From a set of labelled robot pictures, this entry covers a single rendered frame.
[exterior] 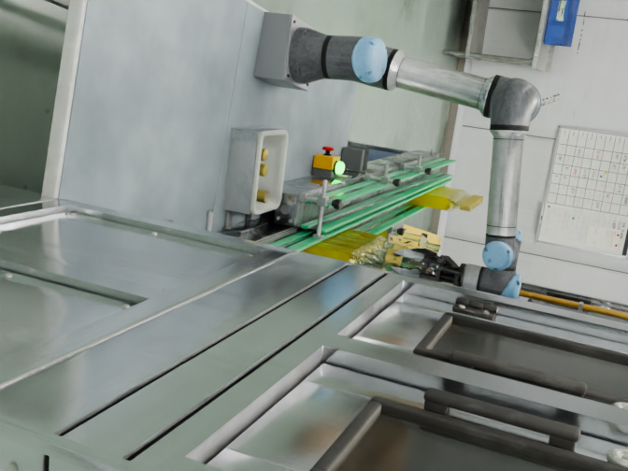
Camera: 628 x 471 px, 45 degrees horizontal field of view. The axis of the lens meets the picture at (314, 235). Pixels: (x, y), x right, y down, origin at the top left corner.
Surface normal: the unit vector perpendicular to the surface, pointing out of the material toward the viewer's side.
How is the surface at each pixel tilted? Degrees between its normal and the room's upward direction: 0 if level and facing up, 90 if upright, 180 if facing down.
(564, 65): 90
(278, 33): 90
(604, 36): 90
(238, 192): 90
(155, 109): 0
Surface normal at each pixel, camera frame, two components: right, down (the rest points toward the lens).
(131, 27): 0.92, 0.19
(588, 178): -0.38, 0.16
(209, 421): 0.12, -0.97
